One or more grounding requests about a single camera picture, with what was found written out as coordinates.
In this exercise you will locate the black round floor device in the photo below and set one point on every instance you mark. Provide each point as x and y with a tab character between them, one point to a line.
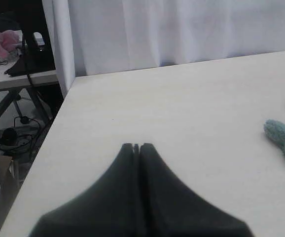
8	137

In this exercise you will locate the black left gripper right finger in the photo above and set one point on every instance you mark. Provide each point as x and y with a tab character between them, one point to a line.
172	209

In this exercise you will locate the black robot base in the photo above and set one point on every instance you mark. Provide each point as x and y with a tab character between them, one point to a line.
37	56

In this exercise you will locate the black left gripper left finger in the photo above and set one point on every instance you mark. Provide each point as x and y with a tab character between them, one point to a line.
109	208

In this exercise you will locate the grey side table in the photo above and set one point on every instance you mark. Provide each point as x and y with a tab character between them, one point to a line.
13	85

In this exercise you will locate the pink cloth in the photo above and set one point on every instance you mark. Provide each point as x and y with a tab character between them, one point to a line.
8	41

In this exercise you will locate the white curtain backdrop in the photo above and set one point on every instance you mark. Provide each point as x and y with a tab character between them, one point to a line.
92	37

